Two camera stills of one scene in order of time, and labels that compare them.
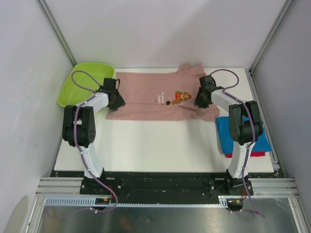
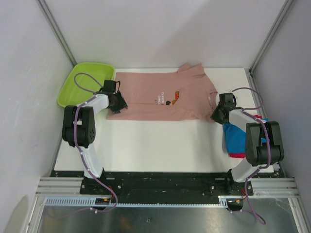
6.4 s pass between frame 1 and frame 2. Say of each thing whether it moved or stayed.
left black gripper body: stayed
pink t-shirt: stayed
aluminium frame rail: stayed
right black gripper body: moved
